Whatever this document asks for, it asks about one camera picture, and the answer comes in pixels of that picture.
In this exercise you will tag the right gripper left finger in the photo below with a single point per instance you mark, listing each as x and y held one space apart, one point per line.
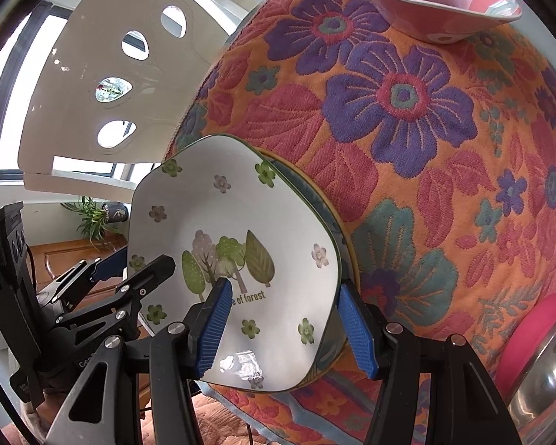
106 392

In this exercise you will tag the pink quilted cushion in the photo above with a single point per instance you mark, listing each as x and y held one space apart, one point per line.
217 424

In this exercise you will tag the white hexagonal forest plate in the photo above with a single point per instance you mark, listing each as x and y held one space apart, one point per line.
221 210

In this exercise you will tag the white chair with holes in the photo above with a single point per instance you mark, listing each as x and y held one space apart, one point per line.
115 84

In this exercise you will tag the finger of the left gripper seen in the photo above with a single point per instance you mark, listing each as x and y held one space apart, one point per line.
72 287
126 301

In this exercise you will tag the green potted plant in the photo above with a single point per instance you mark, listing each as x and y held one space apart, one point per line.
94 225

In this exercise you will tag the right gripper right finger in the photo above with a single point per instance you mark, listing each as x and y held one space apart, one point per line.
465 406

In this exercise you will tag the pink steel bowl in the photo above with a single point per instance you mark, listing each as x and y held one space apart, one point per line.
526 374

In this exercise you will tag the floral quilted table mat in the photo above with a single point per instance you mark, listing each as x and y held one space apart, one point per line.
439 160

